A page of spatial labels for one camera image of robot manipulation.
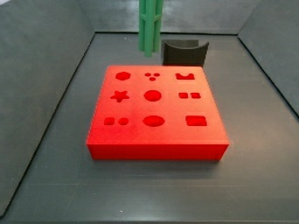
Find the red shape sorter block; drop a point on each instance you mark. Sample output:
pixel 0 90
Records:
pixel 156 114

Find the black curved block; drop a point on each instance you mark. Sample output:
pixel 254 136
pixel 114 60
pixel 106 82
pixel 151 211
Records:
pixel 184 52

